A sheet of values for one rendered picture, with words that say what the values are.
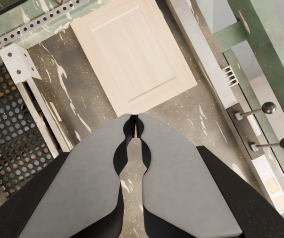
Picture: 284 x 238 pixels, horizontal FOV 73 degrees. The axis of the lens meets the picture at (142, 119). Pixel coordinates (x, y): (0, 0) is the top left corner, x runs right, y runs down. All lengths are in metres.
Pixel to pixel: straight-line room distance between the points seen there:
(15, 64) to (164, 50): 0.51
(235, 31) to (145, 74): 0.40
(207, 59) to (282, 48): 0.26
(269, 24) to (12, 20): 0.89
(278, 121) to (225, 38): 2.30
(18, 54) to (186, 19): 0.58
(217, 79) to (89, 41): 0.48
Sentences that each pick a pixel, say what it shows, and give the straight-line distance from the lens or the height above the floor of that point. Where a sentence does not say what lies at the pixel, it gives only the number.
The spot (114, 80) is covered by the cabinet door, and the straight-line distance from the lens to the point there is 0.71.
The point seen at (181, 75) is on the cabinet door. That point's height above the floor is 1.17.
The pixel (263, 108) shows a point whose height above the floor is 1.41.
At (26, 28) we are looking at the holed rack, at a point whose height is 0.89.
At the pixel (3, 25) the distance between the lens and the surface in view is 0.88.
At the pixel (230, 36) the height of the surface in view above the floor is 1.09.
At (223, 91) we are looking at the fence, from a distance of 0.73.
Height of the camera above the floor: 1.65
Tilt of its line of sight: 38 degrees down
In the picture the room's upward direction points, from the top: 153 degrees clockwise
